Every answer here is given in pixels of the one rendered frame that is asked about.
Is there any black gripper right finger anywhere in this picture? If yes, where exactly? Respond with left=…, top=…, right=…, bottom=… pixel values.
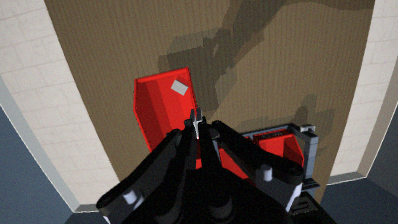
left=196, top=107, right=304, bottom=219

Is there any grey metal shelf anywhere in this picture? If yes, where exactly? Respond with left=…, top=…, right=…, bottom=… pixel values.
left=240, top=123, right=321, bottom=198

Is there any red open-front bin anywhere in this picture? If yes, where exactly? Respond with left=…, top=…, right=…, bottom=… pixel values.
left=196, top=161, right=202, bottom=169
left=133, top=68, right=198, bottom=153
left=253, top=129, right=304, bottom=167
left=217, top=136, right=256, bottom=187

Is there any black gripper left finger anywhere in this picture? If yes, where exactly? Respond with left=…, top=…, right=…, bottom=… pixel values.
left=96, top=109, right=199, bottom=224

